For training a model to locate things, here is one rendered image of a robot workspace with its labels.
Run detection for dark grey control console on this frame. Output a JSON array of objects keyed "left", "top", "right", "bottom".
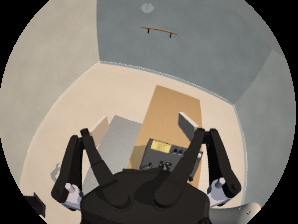
[{"left": 140, "top": 138, "right": 203, "bottom": 182}]

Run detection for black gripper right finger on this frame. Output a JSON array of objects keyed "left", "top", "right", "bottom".
[{"left": 154, "top": 112, "right": 242, "bottom": 208}]

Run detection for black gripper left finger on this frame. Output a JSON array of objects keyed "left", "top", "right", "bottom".
[{"left": 51, "top": 116, "right": 131, "bottom": 211}]

